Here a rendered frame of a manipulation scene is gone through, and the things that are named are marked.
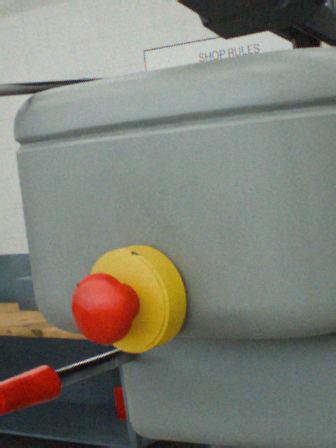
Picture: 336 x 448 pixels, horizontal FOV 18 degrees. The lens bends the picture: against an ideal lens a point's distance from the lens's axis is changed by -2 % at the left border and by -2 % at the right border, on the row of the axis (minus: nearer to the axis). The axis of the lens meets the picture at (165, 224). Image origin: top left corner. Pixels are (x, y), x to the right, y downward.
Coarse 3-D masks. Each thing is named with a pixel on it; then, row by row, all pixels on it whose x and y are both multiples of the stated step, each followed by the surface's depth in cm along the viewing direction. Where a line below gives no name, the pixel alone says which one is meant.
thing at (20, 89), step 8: (56, 80) 71; (64, 80) 71; (72, 80) 72; (80, 80) 73; (88, 80) 73; (0, 88) 66; (8, 88) 67; (16, 88) 67; (24, 88) 68; (32, 88) 69; (40, 88) 69; (48, 88) 70; (0, 96) 68
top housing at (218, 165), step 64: (192, 64) 60; (256, 64) 56; (320, 64) 56; (64, 128) 64; (128, 128) 61; (192, 128) 58; (256, 128) 56; (320, 128) 56; (64, 192) 65; (128, 192) 62; (192, 192) 59; (256, 192) 56; (320, 192) 56; (64, 256) 65; (192, 256) 59; (256, 256) 57; (320, 256) 56; (64, 320) 67; (192, 320) 60; (256, 320) 58; (320, 320) 57
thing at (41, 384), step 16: (112, 352) 74; (128, 352) 75; (48, 368) 68; (64, 368) 70; (80, 368) 71; (96, 368) 72; (0, 384) 65; (16, 384) 66; (32, 384) 67; (48, 384) 68; (64, 384) 70; (0, 400) 65; (16, 400) 65; (32, 400) 67; (48, 400) 68
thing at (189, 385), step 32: (160, 352) 74; (192, 352) 73; (224, 352) 71; (256, 352) 69; (288, 352) 68; (320, 352) 66; (128, 384) 77; (160, 384) 75; (192, 384) 73; (224, 384) 71; (256, 384) 70; (288, 384) 68; (320, 384) 67; (160, 416) 75; (192, 416) 73; (224, 416) 72; (256, 416) 70; (288, 416) 68; (320, 416) 67
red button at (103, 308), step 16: (80, 288) 58; (96, 288) 58; (112, 288) 57; (128, 288) 60; (80, 304) 58; (96, 304) 58; (112, 304) 57; (128, 304) 57; (80, 320) 59; (96, 320) 58; (112, 320) 57; (128, 320) 58; (96, 336) 58; (112, 336) 58
